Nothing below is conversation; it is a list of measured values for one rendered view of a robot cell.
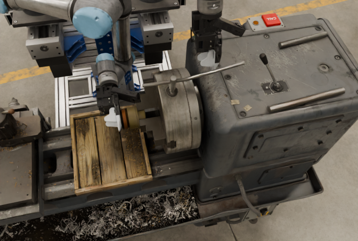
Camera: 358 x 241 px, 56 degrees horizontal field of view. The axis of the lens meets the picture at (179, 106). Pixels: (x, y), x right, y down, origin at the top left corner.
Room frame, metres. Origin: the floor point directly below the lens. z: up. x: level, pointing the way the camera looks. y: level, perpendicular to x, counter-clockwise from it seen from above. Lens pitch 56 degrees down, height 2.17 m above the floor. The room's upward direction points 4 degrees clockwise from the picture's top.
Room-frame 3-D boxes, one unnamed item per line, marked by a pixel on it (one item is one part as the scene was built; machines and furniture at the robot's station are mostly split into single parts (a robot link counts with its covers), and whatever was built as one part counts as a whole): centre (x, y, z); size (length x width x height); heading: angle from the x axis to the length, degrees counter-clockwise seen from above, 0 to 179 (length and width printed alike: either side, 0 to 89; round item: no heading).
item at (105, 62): (0.89, 0.31, 1.08); 0.11 x 0.08 x 0.09; 16
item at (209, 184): (0.83, -0.35, 0.43); 0.60 x 0.48 x 0.86; 106
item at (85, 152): (0.63, 0.28, 0.89); 0.36 x 0.30 x 0.04; 16
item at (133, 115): (0.66, 0.17, 1.08); 0.09 x 0.09 x 0.09; 16
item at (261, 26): (1.03, -0.32, 1.23); 0.13 x 0.08 x 0.05; 106
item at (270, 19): (1.04, -0.34, 1.26); 0.06 x 0.06 x 0.02; 16
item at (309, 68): (0.83, -0.35, 1.06); 0.59 x 0.48 x 0.39; 106
